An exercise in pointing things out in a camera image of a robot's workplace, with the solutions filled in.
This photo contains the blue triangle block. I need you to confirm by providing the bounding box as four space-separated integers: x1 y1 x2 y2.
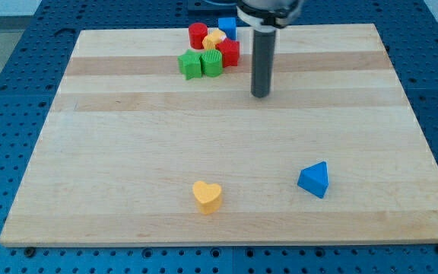
297 161 329 199

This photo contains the yellow heart block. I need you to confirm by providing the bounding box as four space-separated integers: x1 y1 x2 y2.
192 181 223 215

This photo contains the green star block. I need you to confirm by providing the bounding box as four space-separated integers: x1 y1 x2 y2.
177 49 202 80

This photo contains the green cylinder block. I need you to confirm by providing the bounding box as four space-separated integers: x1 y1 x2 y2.
201 49 223 77

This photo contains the wooden board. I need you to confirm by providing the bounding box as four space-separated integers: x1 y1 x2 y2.
0 24 438 247

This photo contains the yellow pentagon block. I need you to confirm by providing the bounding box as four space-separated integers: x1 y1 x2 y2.
202 29 227 50

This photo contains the grey cylindrical pointer rod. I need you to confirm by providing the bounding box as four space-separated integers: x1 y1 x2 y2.
251 30 276 98

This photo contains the red cylinder block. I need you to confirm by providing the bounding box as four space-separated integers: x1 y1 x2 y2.
188 22 208 49

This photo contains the blue cube block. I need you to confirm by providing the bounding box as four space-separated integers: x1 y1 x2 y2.
217 18 236 40

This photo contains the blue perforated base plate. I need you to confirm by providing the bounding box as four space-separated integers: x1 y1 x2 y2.
0 0 438 273

